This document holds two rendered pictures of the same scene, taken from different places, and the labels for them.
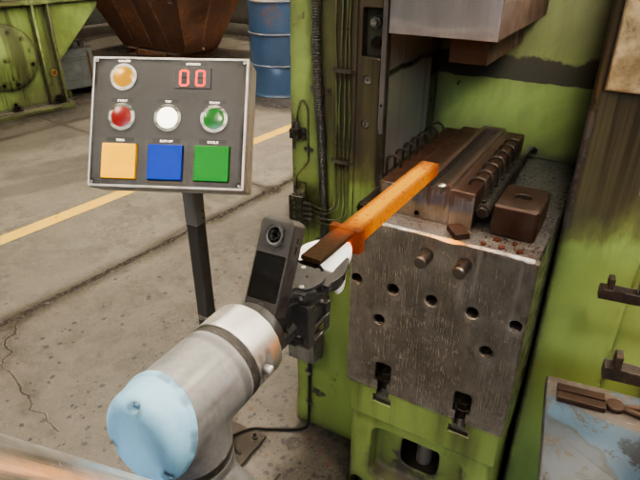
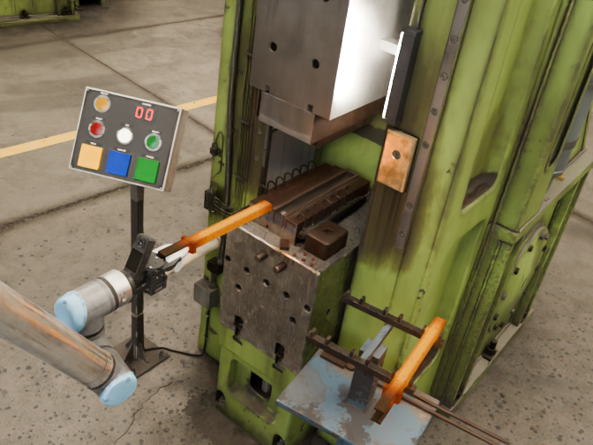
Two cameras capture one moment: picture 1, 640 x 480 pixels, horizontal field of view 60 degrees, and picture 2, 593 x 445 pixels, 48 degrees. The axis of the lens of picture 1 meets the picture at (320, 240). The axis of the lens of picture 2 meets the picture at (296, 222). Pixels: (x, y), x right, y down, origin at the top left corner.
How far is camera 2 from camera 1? 1.10 m
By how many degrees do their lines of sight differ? 5
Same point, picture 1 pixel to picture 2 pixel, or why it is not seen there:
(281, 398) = (190, 331)
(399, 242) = (251, 243)
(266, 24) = not seen: outside the picture
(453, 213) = (286, 232)
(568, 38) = not seen: hidden behind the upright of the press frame
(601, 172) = (377, 226)
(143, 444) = (65, 317)
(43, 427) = not seen: hidden behind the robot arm
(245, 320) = (117, 278)
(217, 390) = (98, 304)
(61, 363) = (31, 271)
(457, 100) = (338, 144)
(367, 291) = (232, 268)
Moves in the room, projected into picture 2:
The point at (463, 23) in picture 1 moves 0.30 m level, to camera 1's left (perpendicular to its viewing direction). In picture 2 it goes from (294, 128) to (193, 109)
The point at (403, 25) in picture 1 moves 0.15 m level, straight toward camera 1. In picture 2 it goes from (266, 118) to (248, 138)
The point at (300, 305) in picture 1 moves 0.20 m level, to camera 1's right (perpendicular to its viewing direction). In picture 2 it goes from (148, 275) to (226, 290)
